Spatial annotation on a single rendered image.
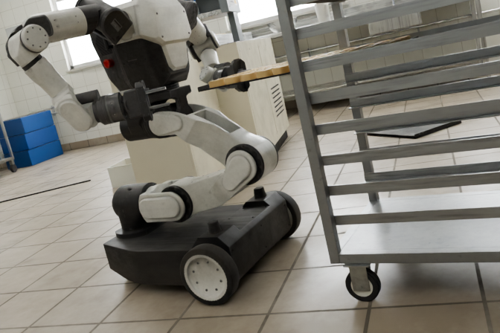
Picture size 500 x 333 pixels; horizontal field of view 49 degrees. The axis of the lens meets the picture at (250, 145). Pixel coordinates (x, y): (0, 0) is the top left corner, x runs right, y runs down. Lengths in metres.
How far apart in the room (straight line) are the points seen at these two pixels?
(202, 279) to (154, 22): 0.86
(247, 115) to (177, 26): 1.47
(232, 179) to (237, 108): 1.56
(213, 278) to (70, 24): 0.90
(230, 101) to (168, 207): 1.46
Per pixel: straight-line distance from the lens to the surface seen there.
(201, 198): 1.99
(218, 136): 1.87
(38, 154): 7.28
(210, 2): 3.45
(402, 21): 5.59
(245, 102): 3.35
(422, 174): 1.94
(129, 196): 2.18
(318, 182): 1.55
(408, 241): 1.62
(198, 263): 1.80
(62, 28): 1.73
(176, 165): 2.79
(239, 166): 1.80
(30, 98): 8.09
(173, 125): 1.92
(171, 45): 1.94
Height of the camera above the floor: 0.77
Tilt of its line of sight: 10 degrees down
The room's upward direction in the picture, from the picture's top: 13 degrees counter-clockwise
